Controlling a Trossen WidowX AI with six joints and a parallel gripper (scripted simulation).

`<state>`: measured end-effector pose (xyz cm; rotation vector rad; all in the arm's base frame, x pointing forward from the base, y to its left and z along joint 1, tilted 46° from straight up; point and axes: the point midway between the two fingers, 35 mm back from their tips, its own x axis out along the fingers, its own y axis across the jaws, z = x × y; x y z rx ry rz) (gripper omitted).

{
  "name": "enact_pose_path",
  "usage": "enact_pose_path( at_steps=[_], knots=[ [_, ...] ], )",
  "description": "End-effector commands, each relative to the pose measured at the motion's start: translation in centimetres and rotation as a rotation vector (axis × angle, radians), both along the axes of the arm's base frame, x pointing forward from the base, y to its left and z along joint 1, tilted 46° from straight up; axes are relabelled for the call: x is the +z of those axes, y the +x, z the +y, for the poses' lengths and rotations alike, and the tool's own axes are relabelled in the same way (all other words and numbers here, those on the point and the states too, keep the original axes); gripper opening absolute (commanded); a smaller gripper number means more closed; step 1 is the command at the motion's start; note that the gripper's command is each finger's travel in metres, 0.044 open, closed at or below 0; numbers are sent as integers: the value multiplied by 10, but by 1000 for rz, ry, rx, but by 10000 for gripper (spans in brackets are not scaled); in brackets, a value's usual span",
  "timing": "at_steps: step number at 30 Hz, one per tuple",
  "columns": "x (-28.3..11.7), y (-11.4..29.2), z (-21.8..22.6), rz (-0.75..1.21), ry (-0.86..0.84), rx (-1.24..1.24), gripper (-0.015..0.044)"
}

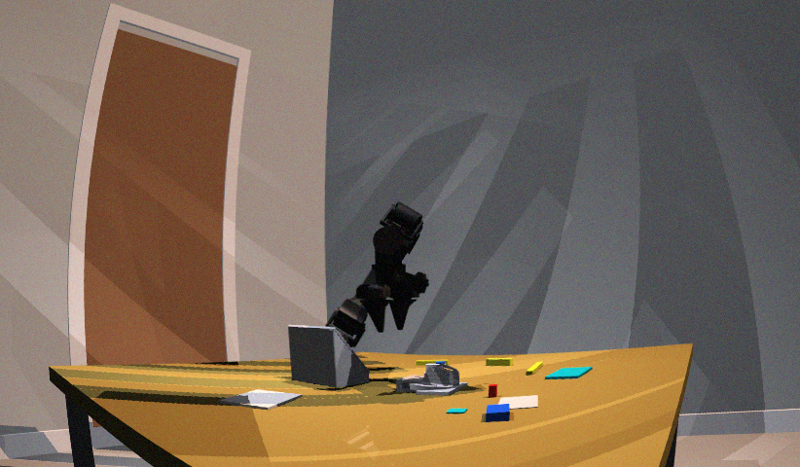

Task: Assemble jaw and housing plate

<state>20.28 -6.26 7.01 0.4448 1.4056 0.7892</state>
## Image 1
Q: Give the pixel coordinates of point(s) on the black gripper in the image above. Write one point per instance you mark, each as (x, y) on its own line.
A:
(376, 294)

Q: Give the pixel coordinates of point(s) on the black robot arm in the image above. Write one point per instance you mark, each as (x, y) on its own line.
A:
(394, 240)

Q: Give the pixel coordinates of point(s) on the teal flat rectangular plate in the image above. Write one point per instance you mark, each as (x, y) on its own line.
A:
(571, 373)

